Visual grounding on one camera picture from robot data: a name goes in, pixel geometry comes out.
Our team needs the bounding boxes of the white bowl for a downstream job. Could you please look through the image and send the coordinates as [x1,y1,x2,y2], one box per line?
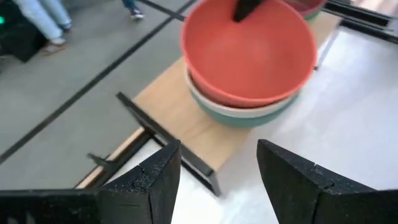
[185,70,301,119]

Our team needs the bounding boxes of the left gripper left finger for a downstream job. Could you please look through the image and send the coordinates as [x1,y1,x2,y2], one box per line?
[99,139,182,224]

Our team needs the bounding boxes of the black box green light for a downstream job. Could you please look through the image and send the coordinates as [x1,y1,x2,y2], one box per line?
[0,0,47,63]

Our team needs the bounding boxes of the wooden shelf black legs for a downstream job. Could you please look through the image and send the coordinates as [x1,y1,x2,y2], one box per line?
[116,12,343,197]

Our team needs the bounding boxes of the black clamp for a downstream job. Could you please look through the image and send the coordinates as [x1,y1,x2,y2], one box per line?
[86,152,113,170]

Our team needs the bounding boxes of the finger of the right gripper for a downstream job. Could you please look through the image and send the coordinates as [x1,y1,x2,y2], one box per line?
[233,0,265,23]

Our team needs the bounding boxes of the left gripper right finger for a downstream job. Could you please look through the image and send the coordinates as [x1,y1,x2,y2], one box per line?
[256,139,379,224]

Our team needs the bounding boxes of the person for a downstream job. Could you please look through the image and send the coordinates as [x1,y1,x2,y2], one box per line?
[121,0,146,20]
[12,0,73,56]

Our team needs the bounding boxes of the red bowl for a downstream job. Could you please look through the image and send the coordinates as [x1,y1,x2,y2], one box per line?
[180,0,318,109]

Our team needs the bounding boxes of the pink bowl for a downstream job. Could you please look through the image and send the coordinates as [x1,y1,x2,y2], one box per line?
[284,0,327,18]

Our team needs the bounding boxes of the dark green bowl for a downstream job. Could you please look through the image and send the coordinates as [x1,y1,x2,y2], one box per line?
[189,90,299,129]

